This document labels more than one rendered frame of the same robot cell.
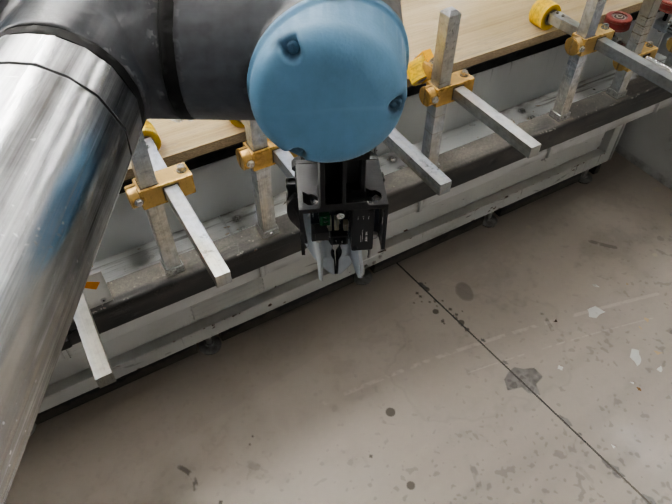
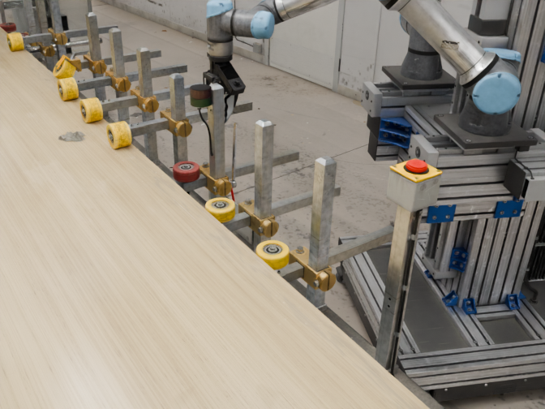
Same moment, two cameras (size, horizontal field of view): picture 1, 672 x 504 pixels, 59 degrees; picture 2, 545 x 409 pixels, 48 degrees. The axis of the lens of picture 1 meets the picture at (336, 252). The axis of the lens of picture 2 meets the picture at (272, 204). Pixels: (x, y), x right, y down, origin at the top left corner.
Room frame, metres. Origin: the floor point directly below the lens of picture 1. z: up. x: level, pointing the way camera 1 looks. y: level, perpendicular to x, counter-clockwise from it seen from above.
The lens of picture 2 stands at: (0.79, 2.25, 1.72)
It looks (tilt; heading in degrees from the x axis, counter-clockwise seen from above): 30 degrees down; 265
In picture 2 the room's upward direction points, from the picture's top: 2 degrees clockwise
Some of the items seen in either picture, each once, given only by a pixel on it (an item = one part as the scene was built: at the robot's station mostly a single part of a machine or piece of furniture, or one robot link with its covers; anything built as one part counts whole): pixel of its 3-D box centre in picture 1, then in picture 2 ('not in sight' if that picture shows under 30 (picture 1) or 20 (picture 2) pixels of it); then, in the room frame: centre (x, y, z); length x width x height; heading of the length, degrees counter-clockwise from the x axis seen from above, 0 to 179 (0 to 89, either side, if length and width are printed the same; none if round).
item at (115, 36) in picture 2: not in sight; (121, 90); (1.19, -0.04, 0.91); 0.03 x 0.03 x 0.48; 30
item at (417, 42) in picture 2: not in sight; (426, 27); (0.06, 0.13, 1.21); 0.13 x 0.12 x 0.14; 89
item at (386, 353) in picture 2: not in sight; (396, 294); (0.43, 1.27, 0.93); 0.05 x 0.04 x 0.45; 120
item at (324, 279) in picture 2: not in sight; (311, 269); (0.57, 1.02, 0.81); 0.13 x 0.06 x 0.05; 120
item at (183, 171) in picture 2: not in sight; (186, 182); (0.90, 0.61, 0.85); 0.08 x 0.08 x 0.11
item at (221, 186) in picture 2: not in sight; (212, 180); (0.82, 0.59, 0.85); 0.13 x 0.06 x 0.05; 120
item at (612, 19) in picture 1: (613, 32); not in sight; (1.80, -0.89, 0.85); 0.08 x 0.08 x 0.11
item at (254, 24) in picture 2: not in sight; (255, 23); (0.69, 0.50, 1.30); 0.11 x 0.11 x 0.08; 69
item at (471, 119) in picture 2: not in sight; (487, 110); (0.02, 0.63, 1.09); 0.15 x 0.15 x 0.10
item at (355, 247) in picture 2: not in sight; (333, 256); (0.51, 0.96, 0.81); 0.43 x 0.03 x 0.04; 30
